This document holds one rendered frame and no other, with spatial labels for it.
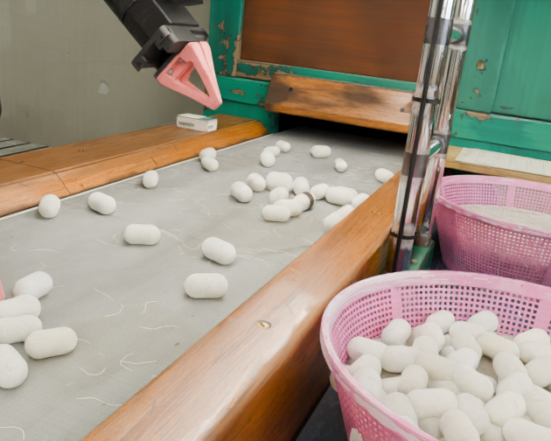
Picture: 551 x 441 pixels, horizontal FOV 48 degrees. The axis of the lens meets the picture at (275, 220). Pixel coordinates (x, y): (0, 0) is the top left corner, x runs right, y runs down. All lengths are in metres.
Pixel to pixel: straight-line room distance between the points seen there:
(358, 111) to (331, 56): 0.14
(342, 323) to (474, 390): 0.10
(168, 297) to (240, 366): 0.15
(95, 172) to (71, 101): 1.66
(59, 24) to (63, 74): 0.17
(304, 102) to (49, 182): 0.56
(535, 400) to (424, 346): 0.08
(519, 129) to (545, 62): 0.12
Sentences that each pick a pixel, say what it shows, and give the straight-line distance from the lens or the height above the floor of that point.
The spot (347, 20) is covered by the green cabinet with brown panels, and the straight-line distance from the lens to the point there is 1.20.
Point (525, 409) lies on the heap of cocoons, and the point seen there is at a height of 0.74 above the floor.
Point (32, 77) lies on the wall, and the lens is 2.56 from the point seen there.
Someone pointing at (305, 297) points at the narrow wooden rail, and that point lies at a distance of 0.46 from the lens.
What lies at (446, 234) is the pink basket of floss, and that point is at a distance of 0.81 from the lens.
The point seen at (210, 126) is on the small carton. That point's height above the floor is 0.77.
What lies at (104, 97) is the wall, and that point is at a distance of 2.36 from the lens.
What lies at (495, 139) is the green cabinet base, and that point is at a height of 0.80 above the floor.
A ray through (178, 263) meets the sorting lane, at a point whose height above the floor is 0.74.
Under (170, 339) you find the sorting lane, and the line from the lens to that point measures 0.44.
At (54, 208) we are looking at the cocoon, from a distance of 0.66.
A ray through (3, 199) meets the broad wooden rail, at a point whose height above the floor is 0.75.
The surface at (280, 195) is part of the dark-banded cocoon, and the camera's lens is 0.75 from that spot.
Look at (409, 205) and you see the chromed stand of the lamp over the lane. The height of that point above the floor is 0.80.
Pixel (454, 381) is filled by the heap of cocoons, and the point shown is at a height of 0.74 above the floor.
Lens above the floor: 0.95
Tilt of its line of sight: 18 degrees down
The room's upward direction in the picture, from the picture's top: 6 degrees clockwise
